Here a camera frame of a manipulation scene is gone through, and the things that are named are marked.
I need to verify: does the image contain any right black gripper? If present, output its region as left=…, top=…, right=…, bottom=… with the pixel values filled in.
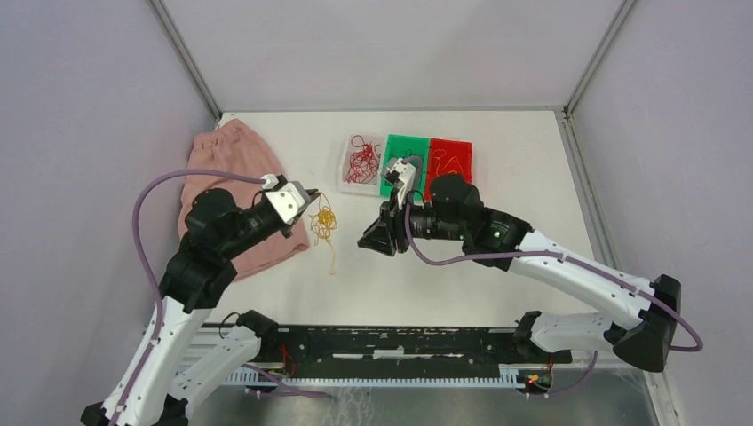
left=357, top=186, right=466, bottom=256

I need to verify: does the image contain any red thin cable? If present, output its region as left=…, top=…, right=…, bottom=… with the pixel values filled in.
left=343, top=135, right=384, bottom=185

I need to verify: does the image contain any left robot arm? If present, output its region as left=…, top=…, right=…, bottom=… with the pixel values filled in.
left=81, top=181, right=320, bottom=425

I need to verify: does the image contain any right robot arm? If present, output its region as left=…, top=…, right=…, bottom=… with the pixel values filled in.
left=357, top=174, right=681, bottom=373

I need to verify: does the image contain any clear plastic bin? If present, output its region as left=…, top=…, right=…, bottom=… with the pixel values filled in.
left=336, top=133, right=386, bottom=196

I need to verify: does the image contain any green plastic bin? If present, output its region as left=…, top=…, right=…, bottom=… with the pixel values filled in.
left=380, top=134, right=430, bottom=194

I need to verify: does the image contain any pink cloth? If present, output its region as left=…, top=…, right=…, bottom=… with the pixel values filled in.
left=178, top=119, right=310, bottom=281

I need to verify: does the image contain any red plastic bin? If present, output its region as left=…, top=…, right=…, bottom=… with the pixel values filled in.
left=425, top=138, right=473, bottom=188

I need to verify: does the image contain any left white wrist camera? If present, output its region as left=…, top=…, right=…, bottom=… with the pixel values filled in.
left=261, top=174, right=312, bottom=225

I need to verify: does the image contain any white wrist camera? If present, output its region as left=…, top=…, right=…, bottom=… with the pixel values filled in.
left=381, top=155, right=423, bottom=210
left=261, top=174, right=312, bottom=225

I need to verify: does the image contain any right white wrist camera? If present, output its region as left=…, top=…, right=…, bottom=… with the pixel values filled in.
left=381, top=155, right=423, bottom=210

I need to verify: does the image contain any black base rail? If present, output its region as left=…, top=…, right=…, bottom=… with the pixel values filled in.
left=222, top=324, right=573, bottom=381

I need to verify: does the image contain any white slotted cable duct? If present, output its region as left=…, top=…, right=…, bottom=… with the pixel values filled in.
left=223, top=365, right=554, bottom=390

